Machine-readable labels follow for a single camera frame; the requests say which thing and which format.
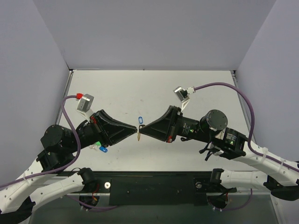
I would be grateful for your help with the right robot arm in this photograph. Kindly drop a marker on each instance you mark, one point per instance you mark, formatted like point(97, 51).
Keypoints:
point(271, 173)

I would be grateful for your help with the solid blue key tag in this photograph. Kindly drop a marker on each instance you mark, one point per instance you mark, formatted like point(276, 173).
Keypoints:
point(103, 149)

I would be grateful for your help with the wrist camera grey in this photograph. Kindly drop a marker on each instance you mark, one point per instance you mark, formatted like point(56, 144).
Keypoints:
point(181, 94)
point(85, 102)

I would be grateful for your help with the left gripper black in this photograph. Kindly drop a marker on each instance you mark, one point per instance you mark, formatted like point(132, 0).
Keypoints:
point(98, 129)

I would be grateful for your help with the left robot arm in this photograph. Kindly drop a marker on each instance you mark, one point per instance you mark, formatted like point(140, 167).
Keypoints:
point(19, 200)

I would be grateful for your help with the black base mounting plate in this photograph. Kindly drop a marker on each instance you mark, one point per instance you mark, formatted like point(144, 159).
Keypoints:
point(158, 188)

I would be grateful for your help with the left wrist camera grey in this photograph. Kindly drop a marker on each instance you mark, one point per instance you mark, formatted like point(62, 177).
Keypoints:
point(85, 102)

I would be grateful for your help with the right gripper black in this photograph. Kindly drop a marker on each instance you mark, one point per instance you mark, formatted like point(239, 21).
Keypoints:
point(174, 124)

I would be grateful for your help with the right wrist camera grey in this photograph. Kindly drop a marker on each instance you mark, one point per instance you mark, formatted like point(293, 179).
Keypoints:
point(181, 94)

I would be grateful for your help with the blue outlined key tag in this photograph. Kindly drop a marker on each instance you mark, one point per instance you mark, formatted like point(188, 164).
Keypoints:
point(140, 120)

